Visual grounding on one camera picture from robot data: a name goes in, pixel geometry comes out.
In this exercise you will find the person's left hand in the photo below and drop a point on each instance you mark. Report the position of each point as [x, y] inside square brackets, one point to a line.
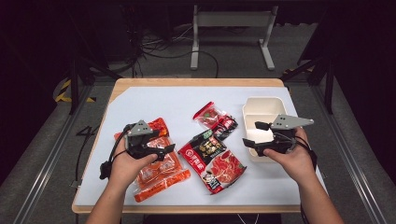
[124, 169]

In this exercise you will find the black metal stand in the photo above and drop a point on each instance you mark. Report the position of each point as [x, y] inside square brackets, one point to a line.
[328, 81]
[74, 81]

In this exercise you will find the large orange food packet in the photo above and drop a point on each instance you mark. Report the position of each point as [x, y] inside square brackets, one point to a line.
[165, 174]

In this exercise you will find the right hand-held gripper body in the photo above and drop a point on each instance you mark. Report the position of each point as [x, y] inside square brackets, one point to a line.
[285, 137]

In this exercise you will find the small red food packet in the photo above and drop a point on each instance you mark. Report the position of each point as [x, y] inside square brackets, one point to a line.
[211, 116]

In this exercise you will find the large red and black packet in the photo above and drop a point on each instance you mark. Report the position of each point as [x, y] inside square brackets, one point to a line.
[218, 168]

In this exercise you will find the white plastic container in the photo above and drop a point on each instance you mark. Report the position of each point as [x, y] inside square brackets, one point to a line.
[261, 110]

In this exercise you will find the aluminium floor rail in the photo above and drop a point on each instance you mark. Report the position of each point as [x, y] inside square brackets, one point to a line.
[355, 174]
[46, 158]

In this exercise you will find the person's dark clothing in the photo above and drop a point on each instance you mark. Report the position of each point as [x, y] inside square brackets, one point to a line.
[202, 219]

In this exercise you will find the person's right hand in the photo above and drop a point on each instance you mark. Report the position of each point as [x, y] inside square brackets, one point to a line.
[297, 165]

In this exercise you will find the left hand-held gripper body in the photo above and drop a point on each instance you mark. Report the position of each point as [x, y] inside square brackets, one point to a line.
[138, 143]

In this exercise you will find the white metal stand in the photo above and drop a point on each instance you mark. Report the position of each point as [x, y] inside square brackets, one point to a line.
[233, 19]

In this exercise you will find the wooden table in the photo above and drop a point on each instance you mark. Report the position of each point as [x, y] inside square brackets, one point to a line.
[186, 82]

